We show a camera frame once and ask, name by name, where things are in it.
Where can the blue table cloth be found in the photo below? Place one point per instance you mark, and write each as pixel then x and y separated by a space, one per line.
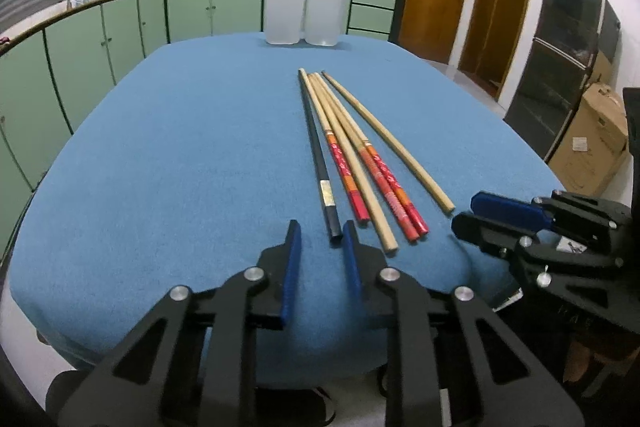
pixel 199 159

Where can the bamboo chopstick orange pattern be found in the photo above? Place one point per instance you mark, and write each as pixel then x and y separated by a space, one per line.
pixel 409 219

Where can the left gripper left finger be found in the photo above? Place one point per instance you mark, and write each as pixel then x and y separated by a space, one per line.
pixel 275 304

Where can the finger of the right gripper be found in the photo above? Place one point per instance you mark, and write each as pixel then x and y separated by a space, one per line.
pixel 493 237
pixel 513 212

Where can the white twin utensil holder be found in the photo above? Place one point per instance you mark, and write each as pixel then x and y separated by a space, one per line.
pixel 317 22

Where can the black glass cabinet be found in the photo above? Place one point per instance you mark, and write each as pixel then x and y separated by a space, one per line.
pixel 574 45

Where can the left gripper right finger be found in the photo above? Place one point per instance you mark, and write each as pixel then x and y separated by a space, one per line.
pixel 363 264

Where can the green lower kitchen cabinets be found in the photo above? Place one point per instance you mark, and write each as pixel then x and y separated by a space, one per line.
pixel 55 74

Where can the cardboard box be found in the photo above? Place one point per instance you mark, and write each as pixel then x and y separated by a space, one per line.
pixel 595 143

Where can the black chopstick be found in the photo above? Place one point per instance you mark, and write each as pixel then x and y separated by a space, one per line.
pixel 330 215

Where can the open wooden doorway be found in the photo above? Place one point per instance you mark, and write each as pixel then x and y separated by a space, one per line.
pixel 491 41

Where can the bamboo chopstick red pattern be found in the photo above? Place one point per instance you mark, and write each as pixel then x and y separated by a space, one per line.
pixel 359 208

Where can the plain light bamboo chopstick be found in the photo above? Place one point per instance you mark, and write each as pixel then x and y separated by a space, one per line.
pixel 443 200

